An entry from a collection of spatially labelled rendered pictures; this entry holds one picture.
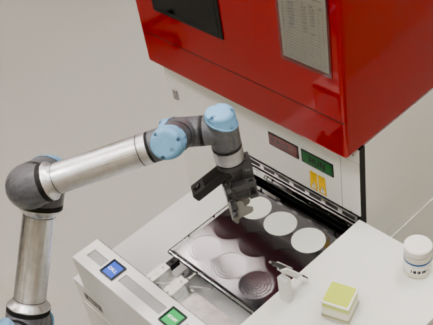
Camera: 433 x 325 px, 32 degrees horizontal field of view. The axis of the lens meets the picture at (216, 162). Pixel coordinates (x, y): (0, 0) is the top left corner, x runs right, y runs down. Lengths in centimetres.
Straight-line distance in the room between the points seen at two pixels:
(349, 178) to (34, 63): 332
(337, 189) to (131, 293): 64
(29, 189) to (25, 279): 32
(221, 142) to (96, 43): 337
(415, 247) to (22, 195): 97
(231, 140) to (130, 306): 56
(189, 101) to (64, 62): 258
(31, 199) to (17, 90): 308
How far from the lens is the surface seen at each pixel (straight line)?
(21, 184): 183
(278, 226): 227
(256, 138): 232
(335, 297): 191
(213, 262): 220
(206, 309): 212
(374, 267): 206
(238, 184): 191
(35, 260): 202
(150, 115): 433
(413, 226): 249
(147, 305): 207
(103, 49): 504
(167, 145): 168
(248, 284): 214
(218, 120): 178
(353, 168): 207
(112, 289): 213
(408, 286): 202
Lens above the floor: 252
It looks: 40 degrees down
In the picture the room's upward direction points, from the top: 11 degrees counter-clockwise
